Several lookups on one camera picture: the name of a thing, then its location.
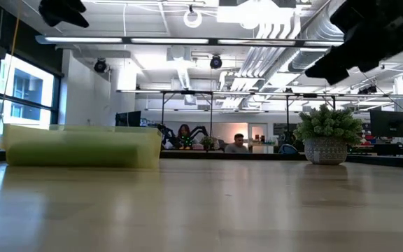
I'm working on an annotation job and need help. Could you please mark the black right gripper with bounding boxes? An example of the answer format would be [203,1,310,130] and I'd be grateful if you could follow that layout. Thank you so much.
[304,0,403,86]

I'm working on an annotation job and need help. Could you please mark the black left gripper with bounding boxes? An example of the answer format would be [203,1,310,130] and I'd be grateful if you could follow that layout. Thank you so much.
[38,0,90,29]

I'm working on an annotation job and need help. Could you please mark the yellow translucent plastic basket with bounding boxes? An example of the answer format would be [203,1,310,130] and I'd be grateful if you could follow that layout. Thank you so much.
[0,123,163,170]

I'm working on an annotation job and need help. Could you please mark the potted green succulent plant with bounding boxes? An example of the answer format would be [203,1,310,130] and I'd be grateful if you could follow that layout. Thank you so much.
[292,103,364,165]

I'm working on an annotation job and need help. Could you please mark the large black monitor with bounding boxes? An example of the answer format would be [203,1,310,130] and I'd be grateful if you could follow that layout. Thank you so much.
[369,109,403,139]

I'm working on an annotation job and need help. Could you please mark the blue round object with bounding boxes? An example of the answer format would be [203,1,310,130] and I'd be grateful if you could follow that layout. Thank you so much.
[278,142,299,155]

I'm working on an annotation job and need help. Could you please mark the small black monitor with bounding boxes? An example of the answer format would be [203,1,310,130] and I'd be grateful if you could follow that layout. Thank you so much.
[115,111,142,127]

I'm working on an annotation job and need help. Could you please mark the person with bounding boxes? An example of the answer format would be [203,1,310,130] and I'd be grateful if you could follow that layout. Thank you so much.
[176,123,193,150]
[224,132,250,154]

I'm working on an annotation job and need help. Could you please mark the small background plant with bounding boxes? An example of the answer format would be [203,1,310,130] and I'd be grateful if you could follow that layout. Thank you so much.
[199,135,217,152]

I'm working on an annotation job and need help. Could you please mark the black hanging background camera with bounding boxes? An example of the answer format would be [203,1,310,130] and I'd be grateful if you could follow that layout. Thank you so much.
[358,84,379,96]

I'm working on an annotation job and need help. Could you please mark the black background stand frame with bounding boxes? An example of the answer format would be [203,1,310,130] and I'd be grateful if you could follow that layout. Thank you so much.
[285,92,337,145]
[160,90,214,141]

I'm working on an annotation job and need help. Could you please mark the black overhead camera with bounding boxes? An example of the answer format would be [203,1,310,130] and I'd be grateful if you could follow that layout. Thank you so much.
[209,55,223,70]
[93,58,108,74]

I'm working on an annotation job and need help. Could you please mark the white coiled cable ring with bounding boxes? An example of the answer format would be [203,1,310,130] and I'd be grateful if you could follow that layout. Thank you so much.
[183,8,204,29]

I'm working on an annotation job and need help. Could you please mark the black metal table frame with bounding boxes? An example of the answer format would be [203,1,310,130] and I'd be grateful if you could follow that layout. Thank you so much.
[159,149,403,170]

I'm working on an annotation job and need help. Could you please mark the black overhead frame beam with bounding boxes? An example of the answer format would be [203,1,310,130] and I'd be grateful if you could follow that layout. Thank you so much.
[35,34,346,48]

